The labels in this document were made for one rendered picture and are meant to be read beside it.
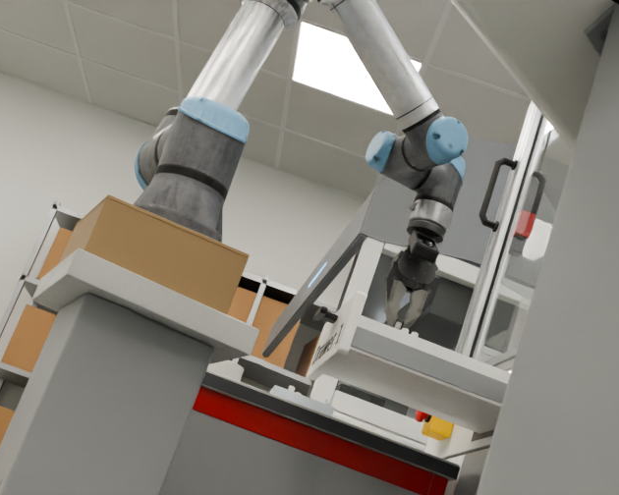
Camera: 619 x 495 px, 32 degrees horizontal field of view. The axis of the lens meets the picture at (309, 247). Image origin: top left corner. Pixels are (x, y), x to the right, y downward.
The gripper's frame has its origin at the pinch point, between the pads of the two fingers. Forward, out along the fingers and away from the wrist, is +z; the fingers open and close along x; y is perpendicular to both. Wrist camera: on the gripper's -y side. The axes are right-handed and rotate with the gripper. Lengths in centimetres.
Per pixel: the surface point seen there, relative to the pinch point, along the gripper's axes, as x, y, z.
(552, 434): 6, -104, 34
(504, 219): -23, 38, -43
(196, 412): 28.1, 10.2, 25.6
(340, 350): 10.7, -15.3, 11.8
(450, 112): -45, 270, -185
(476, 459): -22.5, 7.4, 16.6
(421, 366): -3.0, -13.8, 9.3
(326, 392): -3, 79, 0
